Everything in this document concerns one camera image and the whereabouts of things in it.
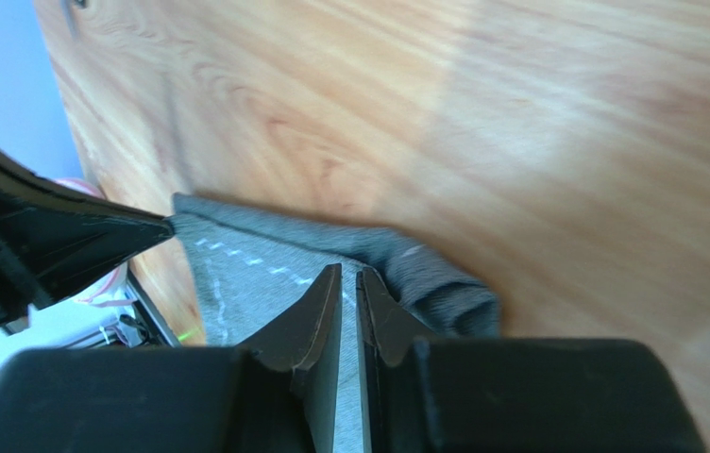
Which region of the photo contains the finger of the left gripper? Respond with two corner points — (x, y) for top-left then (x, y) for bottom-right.
(0, 151), (174, 330)

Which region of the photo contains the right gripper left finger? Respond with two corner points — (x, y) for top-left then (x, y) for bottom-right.
(238, 264), (343, 452)

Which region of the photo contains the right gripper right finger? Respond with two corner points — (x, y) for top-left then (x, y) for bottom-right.
(356, 268), (433, 452)

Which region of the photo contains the grey stitched cloth napkin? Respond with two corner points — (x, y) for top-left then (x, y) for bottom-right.
(173, 194), (500, 452)

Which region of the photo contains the white mesh laundry bag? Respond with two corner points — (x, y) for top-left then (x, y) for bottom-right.
(55, 177), (135, 309)

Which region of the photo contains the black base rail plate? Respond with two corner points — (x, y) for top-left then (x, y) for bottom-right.
(0, 270), (183, 422)

